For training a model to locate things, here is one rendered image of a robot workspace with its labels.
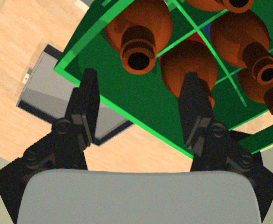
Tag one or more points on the dark green crate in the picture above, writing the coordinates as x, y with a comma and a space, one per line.
143, 99

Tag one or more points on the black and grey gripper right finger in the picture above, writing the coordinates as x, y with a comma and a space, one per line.
209, 140

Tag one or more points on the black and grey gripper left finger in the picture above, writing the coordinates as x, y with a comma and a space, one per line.
64, 145

